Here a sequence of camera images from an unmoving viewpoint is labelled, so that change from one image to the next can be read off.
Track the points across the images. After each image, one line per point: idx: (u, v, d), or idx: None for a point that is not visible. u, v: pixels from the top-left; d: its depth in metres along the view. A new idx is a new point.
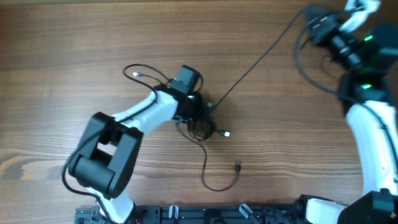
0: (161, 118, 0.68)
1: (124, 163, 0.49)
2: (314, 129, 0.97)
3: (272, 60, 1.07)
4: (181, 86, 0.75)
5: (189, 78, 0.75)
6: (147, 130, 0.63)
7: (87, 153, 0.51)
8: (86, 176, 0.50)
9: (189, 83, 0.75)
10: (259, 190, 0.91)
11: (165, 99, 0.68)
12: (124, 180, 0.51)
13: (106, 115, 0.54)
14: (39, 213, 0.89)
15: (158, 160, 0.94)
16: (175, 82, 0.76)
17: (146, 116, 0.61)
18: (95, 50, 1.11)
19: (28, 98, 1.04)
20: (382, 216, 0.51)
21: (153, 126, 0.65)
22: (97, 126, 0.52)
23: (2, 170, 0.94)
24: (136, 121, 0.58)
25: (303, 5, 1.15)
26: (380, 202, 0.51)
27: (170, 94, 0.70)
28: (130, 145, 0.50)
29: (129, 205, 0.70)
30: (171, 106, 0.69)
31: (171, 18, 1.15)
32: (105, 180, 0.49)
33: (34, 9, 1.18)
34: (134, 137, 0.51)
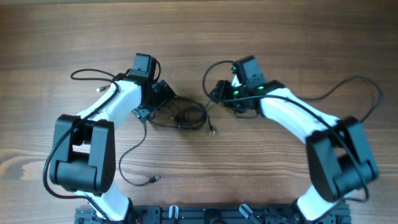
0: (129, 105, 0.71)
1: (103, 156, 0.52)
2: None
3: (272, 60, 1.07)
4: (140, 73, 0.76)
5: (147, 63, 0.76)
6: (117, 118, 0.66)
7: (64, 157, 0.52)
8: (70, 178, 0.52)
9: (148, 68, 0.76)
10: (259, 190, 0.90)
11: (127, 87, 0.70)
12: (107, 171, 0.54)
13: (71, 116, 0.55)
14: (39, 213, 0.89)
15: (157, 160, 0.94)
16: (131, 71, 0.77)
17: (112, 106, 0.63)
18: (94, 50, 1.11)
19: (27, 98, 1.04)
20: (329, 157, 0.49)
21: (122, 112, 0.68)
22: (66, 127, 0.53)
23: (2, 170, 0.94)
24: (102, 114, 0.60)
25: (304, 4, 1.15)
26: (320, 145, 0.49)
27: (130, 81, 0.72)
28: (104, 137, 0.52)
29: (124, 201, 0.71)
30: (136, 89, 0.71)
31: (171, 17, 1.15)
32: (89, 177, 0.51)
33: (35, 9, 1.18)
34: (104, 127, 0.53)
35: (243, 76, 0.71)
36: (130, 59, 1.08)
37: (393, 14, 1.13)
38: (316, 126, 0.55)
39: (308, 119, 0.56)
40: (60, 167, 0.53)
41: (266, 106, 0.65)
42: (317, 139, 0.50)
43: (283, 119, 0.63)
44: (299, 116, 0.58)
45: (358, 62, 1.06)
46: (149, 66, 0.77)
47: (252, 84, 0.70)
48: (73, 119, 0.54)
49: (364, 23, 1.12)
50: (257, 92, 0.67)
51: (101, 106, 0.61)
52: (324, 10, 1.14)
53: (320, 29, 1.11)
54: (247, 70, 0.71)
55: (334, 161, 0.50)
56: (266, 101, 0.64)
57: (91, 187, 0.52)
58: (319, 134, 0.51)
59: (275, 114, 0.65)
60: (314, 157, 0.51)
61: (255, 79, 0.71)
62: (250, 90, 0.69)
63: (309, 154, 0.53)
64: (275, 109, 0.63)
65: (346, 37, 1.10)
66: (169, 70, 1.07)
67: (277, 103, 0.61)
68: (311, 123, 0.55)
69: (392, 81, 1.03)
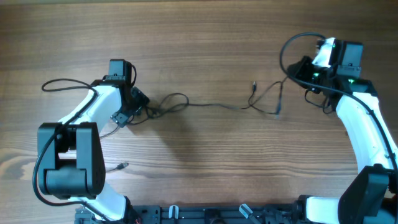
0: (111, 107, 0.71)
1: (90, 157, 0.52)
2: (313, 129, 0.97)
3: (271, 60, 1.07)
4: (117, 78, 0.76)
5: (122, 68, 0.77)
6: (101, 120, 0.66)
7: (51, 164, 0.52)
8: (61, 185, 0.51)
9: (124, 71, 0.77)
10: (259, 190, 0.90)
11: (106, 89, 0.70)
12: (97, 172, 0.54)
13: (51, 123, 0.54)
14: (39, 213, 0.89)
15: (157, 160, 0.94)
16: (108, 77, 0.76)
17: (93, 109, 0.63)
18: (95, 50, 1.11)
19: (28, 97, 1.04)
20: (377, 191, 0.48)
21: (104, 116, 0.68)
22: (49, 134, 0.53)
23: (2, 170, 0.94)
24: (84, 117, 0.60)
25: (304, 5, 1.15)
26: (375, 177, 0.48)
27: (108, 84, 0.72)
28: (89, 138, 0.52)
29: (121, 200, 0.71)
30: (115, 91, 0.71)
31: (171, 18, 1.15)
32: (80, 180, 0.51)
33: (35, 9, 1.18)
34: (87, 128, 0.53)
35: (340, 58, 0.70)
36: (131, 59, 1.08)
37: (392, 15, 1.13)
38: (383, 159, 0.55)
39: (380, 144, 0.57)
40: (48, 175, 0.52)
41: (342, 102, 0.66)
42: (375, 172, 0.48)
43: (349, 123, 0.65)
44: (374, 137, 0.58)
45: None
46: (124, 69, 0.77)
47: (343, 72, 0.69)
48: (55, 125, 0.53)
49: (364, 23, 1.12)
50: (344, 82, 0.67)
51: (81, 109, 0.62)
52: (323, 10, 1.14)
53: (320, 29, 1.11)
54: (347, 55, 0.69)
55: (379, 201, 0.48)
56: (352, 102, 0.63)
57: (83, 190, 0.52)
58: (381, 171, 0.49)
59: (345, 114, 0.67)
60: (361, 186, 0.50)
61: (349, 68, 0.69)
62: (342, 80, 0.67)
63: (357, 178, 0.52)
64: (348, 109, 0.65)
65: (346, 38, 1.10)
66: (169, 70, 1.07)
67: (359, 109, 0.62)
68: (382, 150, 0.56)
69: (392, 81, 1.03)
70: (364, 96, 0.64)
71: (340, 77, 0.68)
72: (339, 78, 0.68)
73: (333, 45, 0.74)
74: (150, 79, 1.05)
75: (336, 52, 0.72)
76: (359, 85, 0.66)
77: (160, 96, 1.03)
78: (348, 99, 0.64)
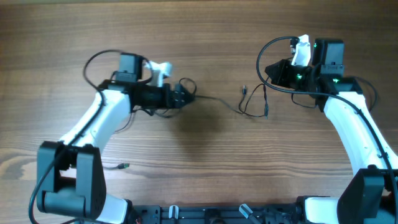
0: (117, 117, 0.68)
1: (89, 185, 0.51)
2: (313, 129, 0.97)
3: (271, 60, 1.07)
4: (128, 76, 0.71)
5: (133, 65, 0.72)
6: (106, 135, 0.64)
7: (50, 186, 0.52)
8: (60, 206, 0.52)
9: (135, 69, 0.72)
10: (259, 190, 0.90)
11: (112, 99, 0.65)
12: (97, 196, 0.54)
13: (52, 142, 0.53)
14: (39, 213, 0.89)
15: (157, 160, 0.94)
16: (118, 74, 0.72)
17: (98, 125, 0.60)
18: (95, 50, 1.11)
19: (27, 97, 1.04)
20: (374, 194, 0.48)
21: (111, 126, 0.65)
22: (48, 155, 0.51)
23: (2, 170, 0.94)
24: (87, 135, 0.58)
25: (304, 5, 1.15)
26: (371, 180, 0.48)
27: (117, 89, 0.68)
28: (90, 165, 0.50)
29: (122, 205, 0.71)
30: (124, 98, 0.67)
31: (171, 17, 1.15)
32: (78, 205, 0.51)
33: (35, 9, 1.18)
34: (89, 155, 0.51)
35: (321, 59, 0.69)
36: None
37: (392, 15, 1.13)
38: (376, 159, 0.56)
39: (372, 144, 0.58)
40: (48, 195, 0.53)
41: (329, 104, 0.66)
42: (370, 174, 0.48)
43: (339, 124, 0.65)
44: (365, 137, 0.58)
45: (358, 62, 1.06)
46: (135, 65, 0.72)
47: (327, 71, 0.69)
48: (55, 147, 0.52)
49: (364, 23, 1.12)
50: (329, 81, 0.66)
51: (86, 126, 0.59)
52: (323, 10, 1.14)
53: (320, 29, 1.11)
54: (329, 55, 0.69)
55: (377, 202, 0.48)
56: (339, 102, 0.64)
57: (81, 214, 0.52)
58: (375, 172, 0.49)
59: (333, 117, 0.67)
60: (357, 189, 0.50)
61: (333, 66, 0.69)
62: (326, 80, 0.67)
63: (352, 180, 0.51)
64: (336, 111, 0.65)
65: (346, 38, 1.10)
66: None
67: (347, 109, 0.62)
68: (374, 150, 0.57)
69: (392, 81, 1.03)
70: (351, 96, 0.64)
71: (325, 78, 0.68)
72: (323, 78, 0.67)
73: (313, 45, 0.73)
74: None
75: (318, 51, 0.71)
76: (345, 84, 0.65)
77: None
78: (334, 100, 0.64)
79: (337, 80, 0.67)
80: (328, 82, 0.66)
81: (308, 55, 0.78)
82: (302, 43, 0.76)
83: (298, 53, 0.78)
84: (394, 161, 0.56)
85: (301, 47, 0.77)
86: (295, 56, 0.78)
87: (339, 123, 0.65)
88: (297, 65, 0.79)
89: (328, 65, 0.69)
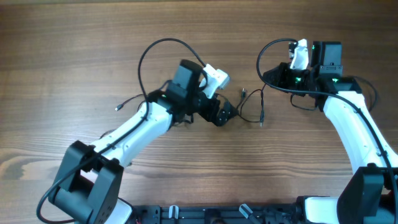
0: (153, 134, 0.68)
1: (101, 201, 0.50)
2: (313, 129, 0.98)
3: (271, 60, 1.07)
4: (179, 91, 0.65)
5: (188, 79, 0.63)
6: (137, 149, 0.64)
7: (66, 186, 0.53)
8: (68, 206, 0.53)
9: (189, 86, 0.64)
10: (259, 190, 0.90)
11: (156, 116, 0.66)
12: (104, 211, 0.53)
13: (85, 145, 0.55)
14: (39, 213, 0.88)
15: (157, 160, 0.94)
16: (171, 84, 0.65)
17: (131, 140, 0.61)
18: (95, 50, 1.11)
19: (28, 97, 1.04)
20: (374, 192, 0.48)
21: (143, 144, 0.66)
22: (76, 157, 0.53)
23: (2, 170, 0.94)
24: (118, 149, 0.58)
25: (304, 5, 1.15)
26: (371, 178, 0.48)
27: (165, 106, 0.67)
28: (108, 183, 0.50)
29: (124, 211, 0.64)
30: (166, 119, 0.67)
31: (171, 18, 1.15)
32: (84, 213, 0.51)
33: (35, 9, 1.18)
34: (112, 173, 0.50)
35: (321, 60, 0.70)
36: (131, 59, 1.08)
37: (392, 15, 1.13)
38: (376, 158, 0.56)
39: (372, 142, 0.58)
40: (61, 192, 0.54)
41: (329, 103, 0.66)
42: (369, 172, 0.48)
43: (339, 125, 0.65)
44: (364, 136, 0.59)
45: (358, 61, 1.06)
46: (190, 80, 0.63)
47: (326, 71, 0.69)
48: (86, 151, 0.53)
49: (364, 23, 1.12)
50: (329, 82, 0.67)
51: (121, 139, 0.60)
52: (323, 10, 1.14)
53: (320, 29, 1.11)
54: (328, 55, 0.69)
55: (376, 200, 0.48)
56: (339, 102, 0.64)
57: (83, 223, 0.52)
58: (375, 170, 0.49)
59: (334, 117, 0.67)
60: (357, 188, 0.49)
61: (331, 67, 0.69)
62: (326, 80, 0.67)
63: (352, 178, 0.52)
64: (336, 111, 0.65)
65: (346, 38, 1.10)
66: (169, 70, 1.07)
67: (346, 109, 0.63)
68: (374, 149, 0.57)
69: (392, 81, 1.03)
70: (349, 95, 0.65)
71: (324, 78, 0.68)
72: (323, 78, 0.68)
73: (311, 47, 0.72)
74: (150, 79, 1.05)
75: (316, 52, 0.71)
76: (344, 84, 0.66)
77: None
78: (333, 99, 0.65)
79: (336, 80, 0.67)
80: (326, 81, 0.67)
81: (306, 58, 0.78)
82: (301, 47, 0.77)
83: (296, 56, 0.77)
84: (394, 160, 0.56)
85: (300, 51, 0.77)
86: (293, 60, 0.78)
87: (339, 124, 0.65)
88: (296, 68, 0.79)
89: (326, 66, 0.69)
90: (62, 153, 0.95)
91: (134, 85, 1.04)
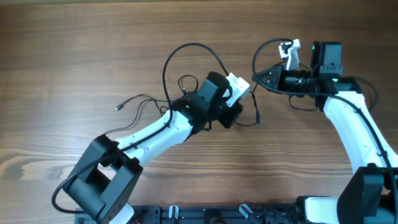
0: (173, 142, 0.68)
1: (115, 197, 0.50)
2: (314, 129, 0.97)
3: (271, 60, 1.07)
4: (203, 103, 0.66)
5: (212, 94, 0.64)
6: (155, 154, 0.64)
7: (83, 177, 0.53)
8: (80, 196, 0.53)
9: (212, 99, 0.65)
10: (259, 190, 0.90)
11: (179, 124, 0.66)
12: (115, 208, 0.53)
13: (110, 140, 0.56)
14: (39, 213, 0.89)
15: (158, 160, 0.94)
16: (196, 98, 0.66)
17: (152, 145, 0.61)
18: (94, 50, 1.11)
19: (28, 97, 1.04)
20: (374, 192, 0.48)
21: (161, 150, 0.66)
22: (99, 151, 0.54)
23: (2, 170, 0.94)
24: (140, 150, 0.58)
25: (304, 5, 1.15)
26: (371, 178, 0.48)
27: (186, 116, 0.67)
28: (125, 182, 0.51)
29: (127, 213, 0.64)
30: (188, 129, 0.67)
31: (171, 18, 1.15)
32: (96, 206, 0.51)
33: (35, 9, 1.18)
34: (130, 173, 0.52)
35: (321, 60, 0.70)
36: (130, 59, 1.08)
37: (392, 15, 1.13)
38: (376, 158, 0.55)
39: (372, 142, 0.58)
40: (76, 182, 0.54)
41: (329, 104, 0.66)
42: (370, 172, 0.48)
43: (339, 125, 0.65)
44: (364, 136, 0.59)
45: (358, 62, 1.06)
46: (214, 94, 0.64)
47: (326, 71, 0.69)
48: (110, 147, 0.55)
49: (364, 23, 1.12)
50: (329, 82, 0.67)
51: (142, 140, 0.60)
52: (323, 10, 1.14)
53: (320, 29, 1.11)
54: (328, 56, 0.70)
55: (376, 200, 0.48)
56: (338, 102, 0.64)
57: (94, 216, 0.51)
58: (375, 170, 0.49)
59: (334, 117, 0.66)
60: (357, 188, 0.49)
61: (331, 67, 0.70)
62: (326, 80, 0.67)
63: (352, 179, 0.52)
64: (336, 111, 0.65)
65: (346, 38, 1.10)
66: (168, 70, 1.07)
67: (346, 109, 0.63)
68: (374, 149, 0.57)
69: (391, 81, 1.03)
70: (348, 95, 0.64)
71: (324, 78, 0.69)
72: (323, 78, 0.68)
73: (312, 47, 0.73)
74: (150, 79, 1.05)
75: (316, 51, 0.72)
76: (344, 84, 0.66)
77: (160, 96, 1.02)
78: (334, 100, 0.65)
79: (336, 80, 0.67)
80: (326, 81, 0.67)
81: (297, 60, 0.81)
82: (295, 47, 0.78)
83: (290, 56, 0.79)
84: (394, 160, 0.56)
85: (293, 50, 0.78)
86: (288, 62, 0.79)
87: (339, 123, 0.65)
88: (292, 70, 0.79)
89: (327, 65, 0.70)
90: (63, 153, 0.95)
91: (134, 85, 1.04)
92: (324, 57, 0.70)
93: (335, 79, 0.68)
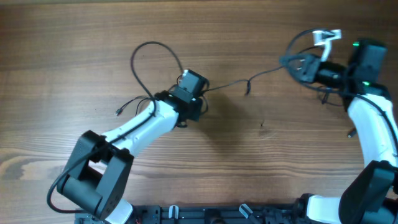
0: (159, 129, 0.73)
1: (111, 187, 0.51)
2: (314, 129, 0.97)
3: (271, 60, 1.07)
4: (185, 93, 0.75)
5: (194, 84, 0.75)
6: (143, 144, 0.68)
7: (74, 175, 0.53)
8: (75, 195, 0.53)
9: (194, 89, 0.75)
10: (259, 190, 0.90)
11: (164, 113, 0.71)
12: (113, 201, 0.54)
13: (96, 135, 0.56)
14: (40, 213, 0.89)
15: (158, 160, 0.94)
16: (178, 89, 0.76)
17: (140, 134, 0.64)
18: (94, 50, 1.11)
19: (28, 98, 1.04)
20: (382, 186, 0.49)
21: (149, 139, 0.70)
22: (86, 146, 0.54)
23: (2, 170, 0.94)
24: (128, 140, 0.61)
25: (304, 5, 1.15)
26: (382, 172, 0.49)
27: (170, 106, 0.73)
28: (119, 170, 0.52)
29: (127, 210, 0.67)
30: (173, 116, 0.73)
31: (171, 18, 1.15)
32: (92, 201, 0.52)
33: (35, 9, 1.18)
34: (122, 161, 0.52)
35: (360, 60, 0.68)
36: (130, 59, 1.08)
37: (393, 15, 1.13)
38: (391, 157, 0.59)
39: (390, 143, 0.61)
40: (69, 180, 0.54)
41: (354, 102, 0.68)
42: (380, 167, 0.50)
43: (360, 124, 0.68)
44: (384, 137, 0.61)
45: None
46: (196, 86, 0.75)
47: (361, 74, 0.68)
48: (96, 140, 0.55)
49: (364, 23, 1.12)
50: (359, 84, 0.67)
51: (130, 131, 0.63)
52: (323, 10, 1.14)
53: (320, 29, 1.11)
54: (369, 58, 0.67)
55: (380, 197, 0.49)
56: (364, 102, 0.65)
57: (92, 211, 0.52)
58: (388, 167, 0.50)
59: (357, 116, 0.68)
60: (365, 180, 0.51)
61: (368, 70, 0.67)
62: (357, 82, 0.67)
63: (360, 173, 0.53)
64: (359, 110, 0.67)
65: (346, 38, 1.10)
66: (168, 70, 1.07)
67: (372, 110, 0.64)
68: (391, 149, 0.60)
69: (390, 81, 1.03)
70: (377, 99, 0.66)
71: (357, 79, 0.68)
72: (355, 79, 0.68)
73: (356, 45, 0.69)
74: (150, 80, 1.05)
75: (357, 51, 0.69)
76: (375, 88, 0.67)
77: None
78: (361, 101, 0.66)
79: (367, 84, 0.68)
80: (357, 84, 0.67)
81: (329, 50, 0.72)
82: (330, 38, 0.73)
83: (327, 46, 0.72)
84: None
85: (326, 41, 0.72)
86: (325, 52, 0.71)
87: (361, 122, 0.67)
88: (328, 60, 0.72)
89: (364, 70, 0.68)
90: (63, 153, 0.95)
91: (134, 85, 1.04)
92: (364, 59, 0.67)
93: (366, 83, 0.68)
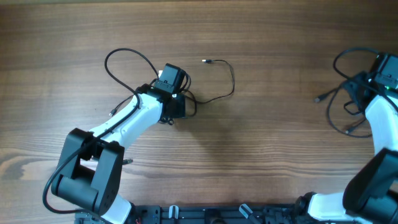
0: (147, 121, 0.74)
1: (106, 180, 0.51)
2: (313, 129, 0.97)
3: (270, 60, 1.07)
4: (166, 86, 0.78)
5: (175, 77, 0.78)
6: (132, 135, 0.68)
7: (68, 173, 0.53)
8: (69, 193, 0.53)
9: (175, 83, 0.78)
10: (259, 190, 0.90)
11: (148, 104, 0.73)
12: (109, 195, 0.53)
13: (83, 131, 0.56)
14: (40, 213, 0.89)
15: (158, 160, 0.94)
16: (158, 83, 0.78)
17: (127, 126, 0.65)
18: (94, 50, 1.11)
19: (27, 98, 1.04)
20: (390, 172, 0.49)
21: (137, 132, 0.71)
22: (76, 142, 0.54)
23: (2, 170, 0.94)
24: (116, 133, 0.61)
25: (304, 5, 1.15)
26: (392, 158, 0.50)
27: (154, 98, 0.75)
28: (112, 162, 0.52)
29: (125, 208, 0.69)
30: (158, 106, 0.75)
31: (171, 18, 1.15)
32: (89, 197, 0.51)
33: (35, 9, 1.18)
34: (114, 153, 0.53)
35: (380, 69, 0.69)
36: (130, 60, 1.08)
37: (393, 15, 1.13)
38: None
39: None
40: (63, 180, 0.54)
41: (373, 102, 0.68)
42: (391, 154, 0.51)
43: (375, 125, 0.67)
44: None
45: (358, 62, 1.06)
46: (176, 79, 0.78)
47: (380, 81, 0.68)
48: (84, 137, 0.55)
49: (364, 23, 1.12)
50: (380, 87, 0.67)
51: (117, 124, 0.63)
52: (323, 10, 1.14)
53: (320, 29, 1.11)
54: (388, 67, 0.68)
55: (387, 183, 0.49)
56: (384, 101, 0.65)
57: (90, 208, 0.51)
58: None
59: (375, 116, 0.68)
60: (374, 166, 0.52)
61: (387, 78, 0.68)
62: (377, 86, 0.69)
63: (371, 162, 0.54)
64: (377, 111, 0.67)
65: (345, 38, 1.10)
66: None
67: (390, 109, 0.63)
68: None
69: None
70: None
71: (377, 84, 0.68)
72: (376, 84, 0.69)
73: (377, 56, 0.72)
74: (150, 79, 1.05)
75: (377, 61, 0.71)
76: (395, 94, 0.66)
77: None
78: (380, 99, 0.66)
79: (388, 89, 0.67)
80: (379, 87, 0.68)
81: None
82: None
83: None
84: None
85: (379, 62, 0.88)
86: None
87: (377, 122, 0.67)
88: None
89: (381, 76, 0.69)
90: None
91: (135, 86, 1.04)
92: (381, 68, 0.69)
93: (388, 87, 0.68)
